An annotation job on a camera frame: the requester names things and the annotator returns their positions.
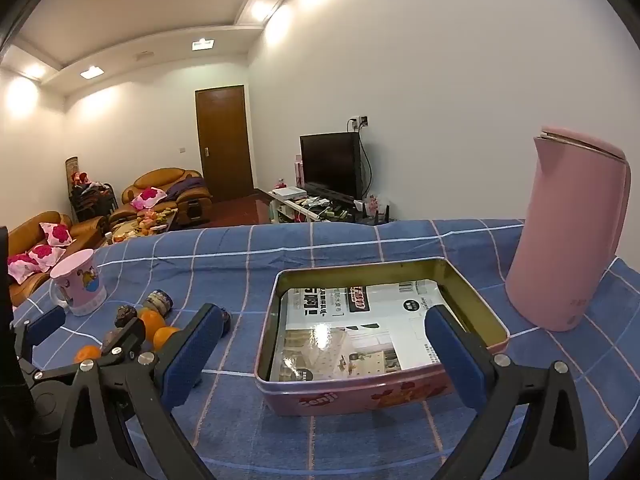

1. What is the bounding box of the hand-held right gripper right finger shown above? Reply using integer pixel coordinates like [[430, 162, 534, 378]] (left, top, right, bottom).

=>
[[424, 304, 591, 480]]

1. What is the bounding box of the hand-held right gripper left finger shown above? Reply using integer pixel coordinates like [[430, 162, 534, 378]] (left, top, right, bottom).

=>
[[56, 303, 232, 480]]

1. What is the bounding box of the pink tin box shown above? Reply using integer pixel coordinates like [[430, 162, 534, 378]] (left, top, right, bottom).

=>
[[253, 256, 511, 417]]

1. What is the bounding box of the purple blanket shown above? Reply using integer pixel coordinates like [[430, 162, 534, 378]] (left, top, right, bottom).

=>
[[165, 176, 206, 201]]

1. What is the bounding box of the coffee table with snacks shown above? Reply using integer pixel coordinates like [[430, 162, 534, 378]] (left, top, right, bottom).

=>
[[106, 207, 178, 246]]

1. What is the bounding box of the pink floral pillow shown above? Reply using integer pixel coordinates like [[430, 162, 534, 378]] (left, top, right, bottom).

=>
[[27, 245, 66, 271], [131, 186, 167, 211], [40, 222, 74, 247], [7, 254, 41, 283]]

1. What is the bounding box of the blue plaid cloth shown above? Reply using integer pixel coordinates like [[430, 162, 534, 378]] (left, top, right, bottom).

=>
[[10, 218, 640, 480]]

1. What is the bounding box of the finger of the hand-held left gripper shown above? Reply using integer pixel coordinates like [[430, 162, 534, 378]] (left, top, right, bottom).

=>
[[11, 305, 67, 376], [30, 316, 147, 386]]

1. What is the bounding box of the white television stand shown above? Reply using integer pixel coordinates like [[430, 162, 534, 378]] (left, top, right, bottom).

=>
[[267, 187, 396, 225]]

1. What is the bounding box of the brown leather sofa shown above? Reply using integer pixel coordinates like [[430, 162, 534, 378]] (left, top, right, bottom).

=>
[[7, 212, 108, 306]]

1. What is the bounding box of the pink cartoon mug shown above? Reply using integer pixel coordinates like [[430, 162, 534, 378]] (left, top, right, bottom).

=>
[[48, 248, 107, 317]]

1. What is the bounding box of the brown wooden door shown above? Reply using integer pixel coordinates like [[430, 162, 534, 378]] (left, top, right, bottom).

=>
[[195, 85, 255, 204]]

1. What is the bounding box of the printed paper liner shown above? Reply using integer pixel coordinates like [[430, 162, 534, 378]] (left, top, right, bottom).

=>
[[270, 279, 453, 383]]

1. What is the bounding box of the brown leather armchair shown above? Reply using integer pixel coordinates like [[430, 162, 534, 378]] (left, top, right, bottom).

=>
[[109, 167, 212, 228]]

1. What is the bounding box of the black rack with clothes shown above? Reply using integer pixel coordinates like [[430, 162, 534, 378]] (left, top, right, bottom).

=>
[[69, 182, 118, 222]]

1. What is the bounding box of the black television cable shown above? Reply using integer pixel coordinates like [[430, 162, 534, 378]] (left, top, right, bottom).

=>
[[357, 127, 373, 196]]

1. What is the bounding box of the pink kettle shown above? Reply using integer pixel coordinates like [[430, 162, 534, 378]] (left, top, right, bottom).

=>
[[505, 125, 632, 332]]

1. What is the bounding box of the black television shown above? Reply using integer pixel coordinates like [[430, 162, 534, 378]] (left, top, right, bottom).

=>
[[300, 131, 364, 202]]

